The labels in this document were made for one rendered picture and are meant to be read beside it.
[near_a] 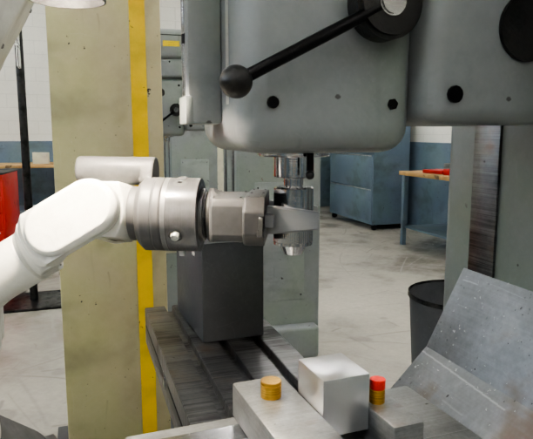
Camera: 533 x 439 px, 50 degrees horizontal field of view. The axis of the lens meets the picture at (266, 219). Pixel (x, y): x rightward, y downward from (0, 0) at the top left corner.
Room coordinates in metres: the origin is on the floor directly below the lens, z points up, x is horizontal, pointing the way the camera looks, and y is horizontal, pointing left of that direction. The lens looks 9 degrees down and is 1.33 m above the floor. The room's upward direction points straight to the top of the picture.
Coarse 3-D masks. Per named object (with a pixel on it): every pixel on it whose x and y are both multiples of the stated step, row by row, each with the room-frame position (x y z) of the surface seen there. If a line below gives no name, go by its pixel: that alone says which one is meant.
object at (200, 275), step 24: (192, 264) 1.08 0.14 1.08; (216, 264) 1.03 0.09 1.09; (240, 264) 1.04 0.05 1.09; (192, 288) 1.08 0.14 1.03; (216, 288) 1.03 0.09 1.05; (240, 288) 1.04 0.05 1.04; (192, 312) 1.09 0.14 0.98; (216, 312) 1.02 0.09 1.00; (240, 312) 1.04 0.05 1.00; (216, 336) 1.02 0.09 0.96; (240, 336) 1.04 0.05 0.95
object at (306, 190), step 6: (276, 186) 0.67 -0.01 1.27; (282, 186) 0.67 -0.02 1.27; (288, 186) 0.67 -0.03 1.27; (300, 186) 0.67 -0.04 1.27; (306, 186) 0.67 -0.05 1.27; (312, 186) 0.68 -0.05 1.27; (276, 192) 0.67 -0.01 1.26; (282, 192) 0.66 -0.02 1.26; (288, 192) 0.66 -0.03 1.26; (294, 192) 0.66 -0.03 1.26; (300, 192) 0.66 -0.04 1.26; (306, 192) 0.66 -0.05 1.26; (312, 192) 0.67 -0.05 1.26
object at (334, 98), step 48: (240, 0) 0.57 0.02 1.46; (288, 0) 0.57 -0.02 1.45; (336, 0) 0.59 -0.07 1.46; (240, 48) 0.57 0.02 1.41; (336, 48) 0.59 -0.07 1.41; (384, 48) 0.60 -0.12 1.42; (288, 96) 0.57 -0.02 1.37; (336, 96) 0.59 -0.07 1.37; (384, 96) 0.60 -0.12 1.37; (240, 144) 0.59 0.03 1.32; (288, 144) 0.58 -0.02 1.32; (336, 144) 0.60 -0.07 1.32; (384, 144) 0.61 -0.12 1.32
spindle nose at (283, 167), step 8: (280, 160) 0.66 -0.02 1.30; (288, 160) 0.66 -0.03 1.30; (296, 160) 0.66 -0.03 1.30; (304, 160) 0.66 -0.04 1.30; (280, 168) 0.66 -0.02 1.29; (288, 168) 0.66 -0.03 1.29; (296, 168) 0.66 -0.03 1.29; (304, 168) 0.66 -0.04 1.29; (280, 176) 0.66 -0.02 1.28; (288, 176) 0.66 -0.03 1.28; (296, 176) 0.66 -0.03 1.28; (304, 176) 0.66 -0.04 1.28
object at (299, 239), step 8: (280, 200) 0.66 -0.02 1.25; (288, 200) 0.66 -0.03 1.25; (296, 200) 0.66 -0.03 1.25; (304, 200) 0.66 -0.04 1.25; (312, 200) 0.67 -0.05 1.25; (304, 208) 0.66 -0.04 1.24; (312, 208) 0.67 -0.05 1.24; (296, 232) 0.66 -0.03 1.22; (304, 232) 0.66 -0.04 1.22; (312, 232) 0.67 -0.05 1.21; (280, 240) 0.66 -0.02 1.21; (288, 240) 0.66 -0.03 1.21; (296, 240) 0.66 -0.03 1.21; (304, 240) 0.66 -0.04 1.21; (312, 240) 0.67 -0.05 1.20
